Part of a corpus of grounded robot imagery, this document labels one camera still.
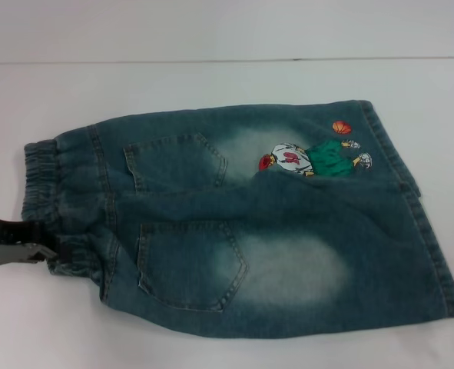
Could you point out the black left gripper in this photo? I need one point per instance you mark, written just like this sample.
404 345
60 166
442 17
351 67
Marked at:
7 230

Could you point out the blue denim shorts with embroidery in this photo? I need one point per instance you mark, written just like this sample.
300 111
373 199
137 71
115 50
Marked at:
211 200

